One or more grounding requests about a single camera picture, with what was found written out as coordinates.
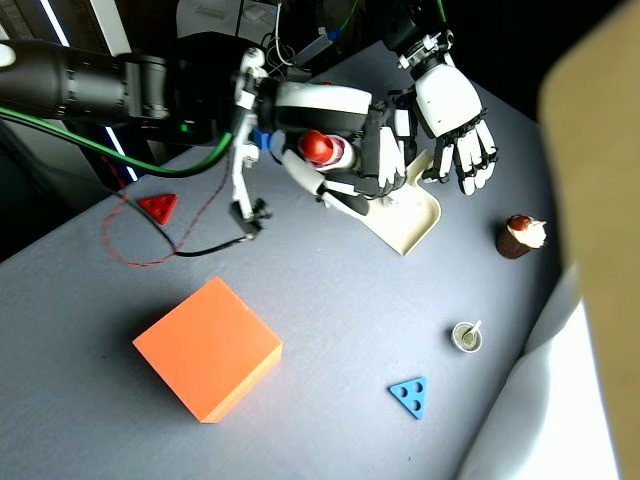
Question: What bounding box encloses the thin red wire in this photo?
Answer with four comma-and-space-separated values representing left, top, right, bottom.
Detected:
99, 154, 236, 268

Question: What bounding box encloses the white cable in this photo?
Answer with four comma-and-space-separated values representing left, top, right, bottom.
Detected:
271, 0, 302, 69

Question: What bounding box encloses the cream plastic dustpan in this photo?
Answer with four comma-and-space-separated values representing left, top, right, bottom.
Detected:
357, 148, 443, 257

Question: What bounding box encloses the white sheet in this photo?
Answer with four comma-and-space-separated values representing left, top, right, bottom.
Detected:
457, 264, 624, 480

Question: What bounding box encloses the toy cupcake brown wrapper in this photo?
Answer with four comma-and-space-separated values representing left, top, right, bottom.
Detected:
495, 214, 548, 260

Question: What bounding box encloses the green cable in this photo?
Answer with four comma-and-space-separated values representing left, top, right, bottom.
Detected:
0, 105, 235, 177

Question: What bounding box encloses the grey table cloth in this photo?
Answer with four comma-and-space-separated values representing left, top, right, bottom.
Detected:
0, 42, 584, 480

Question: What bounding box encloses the blue triangle block with holes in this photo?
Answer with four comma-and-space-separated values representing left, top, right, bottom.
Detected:
388, 376, 429, 422

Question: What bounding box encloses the large orange block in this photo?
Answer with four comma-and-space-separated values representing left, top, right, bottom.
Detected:
132, 276, 284, 425

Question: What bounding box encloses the red triangle block with holes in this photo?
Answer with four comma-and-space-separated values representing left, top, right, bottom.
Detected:
137, 193, 179, 226

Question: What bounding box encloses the small toy bowl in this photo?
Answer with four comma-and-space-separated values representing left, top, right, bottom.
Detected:
452, 321, 485, 354

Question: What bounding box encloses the white flat panel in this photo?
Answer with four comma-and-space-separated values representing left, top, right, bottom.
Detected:
175, 0, 276, 26

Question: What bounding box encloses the thin black wire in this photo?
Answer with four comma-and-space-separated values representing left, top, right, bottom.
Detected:
114, 184, 257, 259

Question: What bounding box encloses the white frame post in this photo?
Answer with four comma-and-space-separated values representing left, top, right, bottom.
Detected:
38, 0, 141, 184

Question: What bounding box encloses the tan board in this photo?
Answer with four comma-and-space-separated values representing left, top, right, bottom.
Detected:
538, 0, 640, 480

